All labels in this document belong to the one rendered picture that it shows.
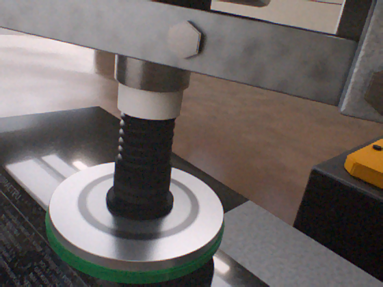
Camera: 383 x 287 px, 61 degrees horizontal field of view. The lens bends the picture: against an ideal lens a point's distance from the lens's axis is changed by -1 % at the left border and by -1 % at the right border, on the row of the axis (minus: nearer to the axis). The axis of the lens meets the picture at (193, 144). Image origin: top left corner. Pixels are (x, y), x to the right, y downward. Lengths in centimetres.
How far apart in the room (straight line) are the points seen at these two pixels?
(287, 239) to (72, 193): 31
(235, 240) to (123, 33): 31
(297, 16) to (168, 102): 671
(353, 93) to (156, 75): 17
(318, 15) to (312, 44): 659
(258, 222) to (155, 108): 27
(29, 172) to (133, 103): 31
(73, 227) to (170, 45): 22
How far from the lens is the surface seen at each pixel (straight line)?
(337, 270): 50
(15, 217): 55
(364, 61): 25
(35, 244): 50
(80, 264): 36
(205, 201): 44
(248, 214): 54
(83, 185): 45
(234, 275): 43
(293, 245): 51
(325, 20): 680
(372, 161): 101
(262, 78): 27
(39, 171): 60
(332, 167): 99
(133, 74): 33
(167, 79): 32
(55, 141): 71
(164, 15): 29
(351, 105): 25
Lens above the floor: 109
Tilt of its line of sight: 23 degrees down
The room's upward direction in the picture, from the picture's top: 9 degrees clockwise
